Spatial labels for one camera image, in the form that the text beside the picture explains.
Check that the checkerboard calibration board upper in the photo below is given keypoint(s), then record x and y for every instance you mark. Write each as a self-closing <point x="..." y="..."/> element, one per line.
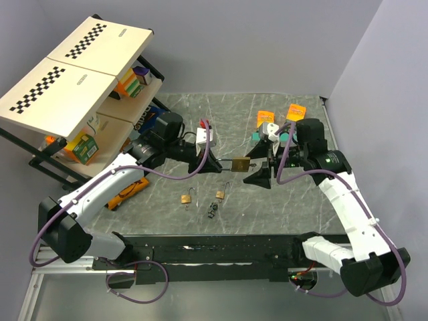
<point x="102" y="46"/>

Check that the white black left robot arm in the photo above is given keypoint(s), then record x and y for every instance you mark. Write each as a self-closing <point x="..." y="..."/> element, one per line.
<point x="62" y="224"/>

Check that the black key bunch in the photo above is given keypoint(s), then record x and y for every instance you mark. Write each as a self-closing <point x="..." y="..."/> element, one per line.
<point x="213" y="209"/>

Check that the small brass padlock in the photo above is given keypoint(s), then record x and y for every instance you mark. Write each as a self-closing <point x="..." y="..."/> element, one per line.
<point x="220" y="195"/>
<point x="187" y="197"/>

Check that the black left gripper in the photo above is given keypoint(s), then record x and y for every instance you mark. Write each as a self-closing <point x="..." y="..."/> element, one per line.
<point x="210" y="164"/>

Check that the orange yellow box left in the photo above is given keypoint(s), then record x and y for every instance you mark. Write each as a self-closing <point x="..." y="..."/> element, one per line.
<point x="264" y="116"/>

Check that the teal oreo box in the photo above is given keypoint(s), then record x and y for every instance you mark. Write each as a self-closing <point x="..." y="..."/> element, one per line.
<point x="255" y="138"/>

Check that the black frame wooden shelf rack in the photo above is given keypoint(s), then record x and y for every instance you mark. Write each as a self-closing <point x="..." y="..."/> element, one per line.
<point x="73" y="175"/>

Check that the green orange box on shelf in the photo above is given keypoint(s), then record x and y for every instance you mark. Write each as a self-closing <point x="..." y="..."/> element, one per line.
<point x="82" y="148"/>

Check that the orange yellow box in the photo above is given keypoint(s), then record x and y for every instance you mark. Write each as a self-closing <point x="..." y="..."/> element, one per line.
<point x="295" y="113"/>
<point x="264" y="116"/>

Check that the small brass padlock left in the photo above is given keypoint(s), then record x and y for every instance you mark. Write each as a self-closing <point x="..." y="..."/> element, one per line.
<point x="187" y="197"/>

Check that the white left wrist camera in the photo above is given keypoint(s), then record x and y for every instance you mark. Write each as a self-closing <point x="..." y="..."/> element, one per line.
<point x="202" y="136"/>

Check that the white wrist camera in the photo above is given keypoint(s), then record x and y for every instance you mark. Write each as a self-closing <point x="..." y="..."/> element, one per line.
<point x="267" y="133"/>
<point x="202" y="136"/>

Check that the blue doritos bag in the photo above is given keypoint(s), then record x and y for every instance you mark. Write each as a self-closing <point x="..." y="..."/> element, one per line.
<point x="148" y="118"/>

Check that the checkerboard calibration board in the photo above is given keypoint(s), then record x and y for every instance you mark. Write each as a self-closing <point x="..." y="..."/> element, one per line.
<point x="102" y="46"/>
<point x="56" y="99"/>

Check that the cardboard box on shelf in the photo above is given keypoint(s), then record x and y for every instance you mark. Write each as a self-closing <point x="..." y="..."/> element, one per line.
<point x="100" y="125"/>

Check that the purple white small box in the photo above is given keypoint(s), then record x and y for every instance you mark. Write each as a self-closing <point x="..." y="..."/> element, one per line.
<point x="143" y="75"/>

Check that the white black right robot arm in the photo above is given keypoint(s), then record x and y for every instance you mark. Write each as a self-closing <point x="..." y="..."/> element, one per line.
<point x="373" y="261"/>

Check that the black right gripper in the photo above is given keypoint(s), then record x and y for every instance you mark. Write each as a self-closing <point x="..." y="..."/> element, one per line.
<point x="261" y="178"/>

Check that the orange snack bag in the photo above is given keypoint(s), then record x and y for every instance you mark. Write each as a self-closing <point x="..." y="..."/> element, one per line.
<point x="127" y="193"/>

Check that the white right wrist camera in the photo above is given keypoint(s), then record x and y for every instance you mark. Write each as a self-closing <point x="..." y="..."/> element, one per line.
<point x="267" y="133"/>

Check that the small brass padlock right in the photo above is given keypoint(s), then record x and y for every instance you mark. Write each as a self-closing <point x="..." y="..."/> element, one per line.
<point x="220" y="195"/>

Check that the large brass padlock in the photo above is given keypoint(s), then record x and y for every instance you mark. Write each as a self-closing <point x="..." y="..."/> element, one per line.
<point x="238" y="164"/>

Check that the orange yellow box right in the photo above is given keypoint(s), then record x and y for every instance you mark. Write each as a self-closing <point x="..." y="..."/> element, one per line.
<point x="295" y="113"/>

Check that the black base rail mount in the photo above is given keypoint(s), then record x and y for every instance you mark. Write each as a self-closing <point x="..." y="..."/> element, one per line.
<point x="193" y="258"/>

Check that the checkerboard calibration board lower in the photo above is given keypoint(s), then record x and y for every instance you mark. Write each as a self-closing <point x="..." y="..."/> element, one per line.
<point x="56" y="99"/>

